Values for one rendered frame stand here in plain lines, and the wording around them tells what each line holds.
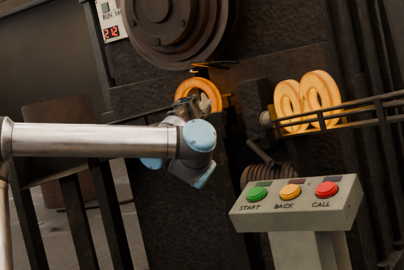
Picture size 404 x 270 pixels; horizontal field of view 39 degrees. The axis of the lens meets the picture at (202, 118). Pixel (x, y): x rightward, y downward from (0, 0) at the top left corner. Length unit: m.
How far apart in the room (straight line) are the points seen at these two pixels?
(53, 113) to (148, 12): 2.87
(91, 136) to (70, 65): 9.77
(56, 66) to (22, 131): 10.03
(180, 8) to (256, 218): 1.00
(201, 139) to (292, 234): 0.46
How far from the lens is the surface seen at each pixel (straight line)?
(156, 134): 1.49
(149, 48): 2.12
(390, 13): 2.67
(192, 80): 2.07
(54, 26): 11.44
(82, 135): 1.49
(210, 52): 1.99
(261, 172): 1.81
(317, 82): 1.55
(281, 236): 1.14
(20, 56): 12.27
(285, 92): 1.70
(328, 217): 1.07
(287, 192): 1.12
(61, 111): 4.79
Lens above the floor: 0.87
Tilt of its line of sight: 5 degrees down
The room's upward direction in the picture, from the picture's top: 12 degrees counter-clockwise
